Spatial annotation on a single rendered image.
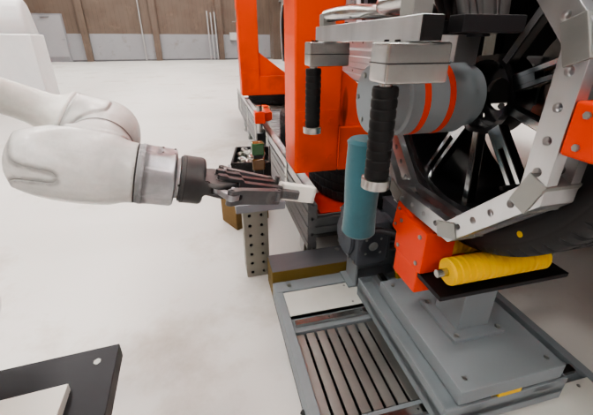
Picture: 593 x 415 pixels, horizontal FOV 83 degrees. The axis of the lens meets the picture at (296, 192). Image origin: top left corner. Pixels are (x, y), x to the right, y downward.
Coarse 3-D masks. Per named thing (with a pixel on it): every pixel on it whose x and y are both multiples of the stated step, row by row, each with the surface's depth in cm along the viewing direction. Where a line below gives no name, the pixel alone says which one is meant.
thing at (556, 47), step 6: (552, 42) 88; (558, 42) 86; (552, 48) 88; (558, 48) 87; (546, 54) 90; (552, 54) 88; (558, 54) 87; (546, 90) 86; (546, 96) 86; (540, 102) 93; (534, 108) 95; (540, 108) 93; (540, 114) 93
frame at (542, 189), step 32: (544, 0) 43; (576, 0) 40; (576, 32) 40; (576, 64) 40; (576, 96) 41; (544, 128) 45; (544, 160) 46; (576, 160) 46; (416, 192) 84; (512, 192) 51; (544, 192) 46; (448, 224) 66; (480, 224) 58
